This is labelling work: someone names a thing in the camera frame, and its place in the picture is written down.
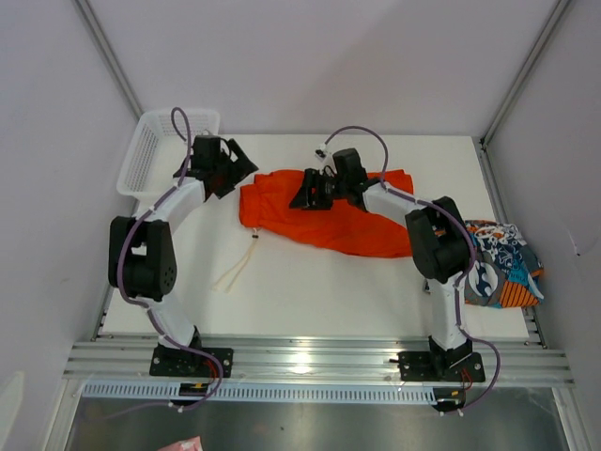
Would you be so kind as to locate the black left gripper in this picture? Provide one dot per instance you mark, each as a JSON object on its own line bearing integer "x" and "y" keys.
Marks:
{"x": 242, "y": 167}

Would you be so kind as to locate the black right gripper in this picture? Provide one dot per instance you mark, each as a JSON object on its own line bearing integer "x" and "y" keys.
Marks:
{"x": 305, "y": 198}

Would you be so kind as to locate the patterned blue orange shorts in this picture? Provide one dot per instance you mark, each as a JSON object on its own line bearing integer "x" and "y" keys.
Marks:
{"x": 506, "y": 270}

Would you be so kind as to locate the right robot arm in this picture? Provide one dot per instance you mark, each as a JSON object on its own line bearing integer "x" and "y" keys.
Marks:
{"x": 442, "y": 250}

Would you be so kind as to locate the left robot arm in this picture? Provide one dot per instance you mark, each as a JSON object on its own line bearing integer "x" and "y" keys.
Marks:
{"x": 142, "y": 259}

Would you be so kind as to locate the white plastic basket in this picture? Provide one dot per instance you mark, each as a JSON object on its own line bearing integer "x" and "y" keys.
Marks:
{"x": 155, "y": 153}

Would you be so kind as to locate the pink cloth piece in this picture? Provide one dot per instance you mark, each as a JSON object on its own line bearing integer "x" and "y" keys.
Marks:
{"x": 191, "y": 444}

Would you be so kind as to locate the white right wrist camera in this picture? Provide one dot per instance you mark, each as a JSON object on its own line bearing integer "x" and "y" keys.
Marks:
{"x": 322, "y": 152}

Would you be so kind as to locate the right aluminium frame post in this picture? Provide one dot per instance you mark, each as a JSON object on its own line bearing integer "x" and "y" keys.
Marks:
{"x": 545, "y": 35}

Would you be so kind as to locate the aluminium frame post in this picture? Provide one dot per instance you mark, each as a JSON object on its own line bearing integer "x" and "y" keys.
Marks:
{"x": 545, "y": 35}
{"x": 105, "y": 50}

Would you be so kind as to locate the left aluminium frame post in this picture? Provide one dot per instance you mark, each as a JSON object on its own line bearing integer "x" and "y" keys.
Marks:
{"x": 105, "y": 50}

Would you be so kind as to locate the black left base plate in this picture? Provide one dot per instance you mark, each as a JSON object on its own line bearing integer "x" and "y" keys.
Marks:
{"x": 176, "y": 363}

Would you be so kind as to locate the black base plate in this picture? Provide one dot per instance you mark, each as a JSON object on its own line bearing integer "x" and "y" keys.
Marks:
{"x": 449, "y": 366}
{"x": 176, "y": 363}

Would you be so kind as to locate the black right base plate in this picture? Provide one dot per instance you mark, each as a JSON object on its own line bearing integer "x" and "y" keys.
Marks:
{"x": 449, "y": 366}

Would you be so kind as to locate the white slotted cable duct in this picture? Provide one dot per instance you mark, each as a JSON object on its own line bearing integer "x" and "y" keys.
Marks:
{"x": 264, "y": 392}

